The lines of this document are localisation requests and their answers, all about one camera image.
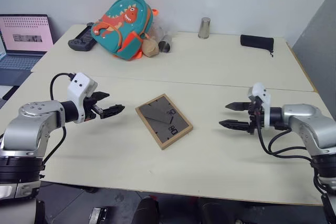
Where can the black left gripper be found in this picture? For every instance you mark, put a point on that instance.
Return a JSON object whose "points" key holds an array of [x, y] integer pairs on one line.
{"points": [[89, 110]]}

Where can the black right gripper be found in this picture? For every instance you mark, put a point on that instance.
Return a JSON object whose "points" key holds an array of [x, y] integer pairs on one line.
{"points": [[255, 119]]}

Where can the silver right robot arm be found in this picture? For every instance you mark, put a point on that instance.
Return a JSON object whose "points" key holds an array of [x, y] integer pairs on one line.
{"points": [[312, 127]]}

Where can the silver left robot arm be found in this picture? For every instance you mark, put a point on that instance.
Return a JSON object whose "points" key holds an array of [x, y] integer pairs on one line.
{"points": [[31, 125]]}

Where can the open laptop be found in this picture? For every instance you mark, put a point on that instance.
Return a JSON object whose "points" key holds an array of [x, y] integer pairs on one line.
{"points": [[25, 35]]}

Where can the wooden framed grey clock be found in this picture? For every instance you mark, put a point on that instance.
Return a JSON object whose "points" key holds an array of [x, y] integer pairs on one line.
{"points": [[164, 121]]}

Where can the black handheld controller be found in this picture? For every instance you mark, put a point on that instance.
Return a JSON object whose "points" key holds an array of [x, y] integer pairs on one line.
{"points": [[81, 40]]}

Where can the black fabric pouch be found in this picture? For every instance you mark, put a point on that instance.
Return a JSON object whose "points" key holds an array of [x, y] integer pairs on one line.
{"points": [[256, 41]]}

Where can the teal dinosaur backpack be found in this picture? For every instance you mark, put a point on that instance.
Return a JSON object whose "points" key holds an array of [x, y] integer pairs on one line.
{"points": [[123, 24]]}

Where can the clear glass jar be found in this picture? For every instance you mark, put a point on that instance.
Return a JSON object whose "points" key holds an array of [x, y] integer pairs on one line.
{"points": [[165, 43]]}

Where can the clear plastic cup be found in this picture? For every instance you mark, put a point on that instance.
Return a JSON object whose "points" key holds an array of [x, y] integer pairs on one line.
{"points": [[160, 30]]}

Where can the tall steel cup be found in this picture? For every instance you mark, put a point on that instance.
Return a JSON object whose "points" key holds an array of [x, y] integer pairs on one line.
{"points": [[204, 27]]}

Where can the grey partition panel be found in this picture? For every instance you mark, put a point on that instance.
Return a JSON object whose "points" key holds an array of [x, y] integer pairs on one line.
{"points": [[317, 45]]}

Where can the small metal block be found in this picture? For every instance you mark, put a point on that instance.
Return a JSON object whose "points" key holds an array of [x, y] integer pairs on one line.
{"points": [[98, 216]]}

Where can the dark rounded shape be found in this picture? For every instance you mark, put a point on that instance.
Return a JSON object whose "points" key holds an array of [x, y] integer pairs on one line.
{"points": [[148, 212]]}

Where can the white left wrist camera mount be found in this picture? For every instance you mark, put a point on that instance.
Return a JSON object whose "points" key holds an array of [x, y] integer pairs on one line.
{"points": [[78, 85]]}

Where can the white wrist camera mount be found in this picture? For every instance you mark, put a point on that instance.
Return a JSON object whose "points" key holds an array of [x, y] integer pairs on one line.
{"points": [[263, 95], [78, 85]]}

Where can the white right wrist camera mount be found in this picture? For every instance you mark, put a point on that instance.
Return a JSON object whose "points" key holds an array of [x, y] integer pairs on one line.
{"points": [[263, 95]]}

